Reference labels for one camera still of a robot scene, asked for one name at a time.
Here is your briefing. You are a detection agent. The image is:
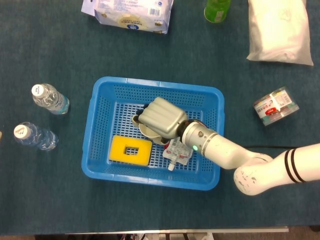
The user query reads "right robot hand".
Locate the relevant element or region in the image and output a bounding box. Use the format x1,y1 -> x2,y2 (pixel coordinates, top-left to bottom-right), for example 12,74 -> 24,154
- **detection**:
131,96 -> 189,145

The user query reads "white paper cup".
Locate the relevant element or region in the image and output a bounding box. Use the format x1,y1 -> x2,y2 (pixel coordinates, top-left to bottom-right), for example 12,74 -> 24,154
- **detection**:
138,123 -> 168,145

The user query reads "short blue-label water bottle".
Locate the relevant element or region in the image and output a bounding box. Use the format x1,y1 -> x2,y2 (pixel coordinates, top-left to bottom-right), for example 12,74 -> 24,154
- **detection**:
31,83 -> 70,115

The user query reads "tall clear water bottle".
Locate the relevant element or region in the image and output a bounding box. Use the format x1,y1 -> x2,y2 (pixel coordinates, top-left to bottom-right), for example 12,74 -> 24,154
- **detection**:
13,121 -> 60,152

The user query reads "green bottle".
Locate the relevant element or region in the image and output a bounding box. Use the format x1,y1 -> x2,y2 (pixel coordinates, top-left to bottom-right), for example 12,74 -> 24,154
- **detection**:
203,0 -> 232,24

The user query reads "blue perforated plastic basket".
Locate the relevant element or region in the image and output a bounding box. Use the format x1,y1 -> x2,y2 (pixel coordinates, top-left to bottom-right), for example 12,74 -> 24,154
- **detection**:
81,76 -> 225,191

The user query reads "white spout pouch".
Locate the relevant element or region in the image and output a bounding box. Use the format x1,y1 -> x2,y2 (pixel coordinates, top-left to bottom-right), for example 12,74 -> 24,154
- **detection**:
162,137 -> 194,172

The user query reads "yellow sponge with hole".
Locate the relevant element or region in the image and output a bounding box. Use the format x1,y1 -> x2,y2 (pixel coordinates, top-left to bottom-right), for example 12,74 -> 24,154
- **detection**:
108,134 -> 153,167

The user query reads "white purple tissue pack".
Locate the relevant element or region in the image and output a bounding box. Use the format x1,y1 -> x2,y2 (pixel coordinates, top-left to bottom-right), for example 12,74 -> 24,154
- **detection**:
80,0 -> 175,35

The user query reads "clear round plastic container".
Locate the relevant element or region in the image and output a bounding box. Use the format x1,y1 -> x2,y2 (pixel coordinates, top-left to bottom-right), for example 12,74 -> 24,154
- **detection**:
252,86 -> 300,127

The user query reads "teal felt table cloth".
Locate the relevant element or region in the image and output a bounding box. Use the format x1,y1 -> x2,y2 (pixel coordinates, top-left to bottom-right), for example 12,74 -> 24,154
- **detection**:
0,0 -> 320,236

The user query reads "white plastic bag pillow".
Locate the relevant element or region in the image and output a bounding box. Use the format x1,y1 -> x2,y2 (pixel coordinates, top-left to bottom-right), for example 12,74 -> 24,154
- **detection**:
246,0 -> 315,66

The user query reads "white base frame rail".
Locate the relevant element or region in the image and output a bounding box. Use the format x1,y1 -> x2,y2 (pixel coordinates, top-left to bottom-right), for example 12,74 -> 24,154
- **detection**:
66,226 -> 290,240

